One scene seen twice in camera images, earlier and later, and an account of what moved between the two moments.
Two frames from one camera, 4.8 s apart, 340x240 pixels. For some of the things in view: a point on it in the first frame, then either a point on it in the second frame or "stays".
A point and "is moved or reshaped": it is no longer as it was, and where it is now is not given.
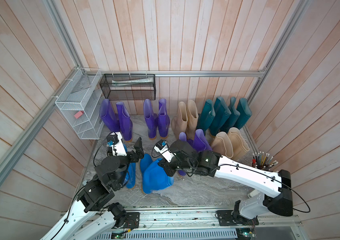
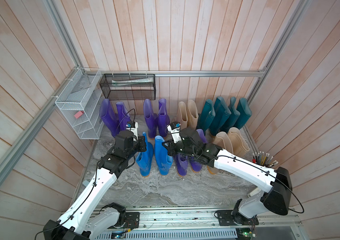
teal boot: [219, 116] stays
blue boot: [129, 178] -> [144, 158]
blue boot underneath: [154, 179] -> [164, 161]
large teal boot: [206, 115] stays
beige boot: [239, 147] stays
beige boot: [179, 122] is moved or reshaped
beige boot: [192, 117] stays
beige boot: [221, 144] stays
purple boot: [151, 118] stays
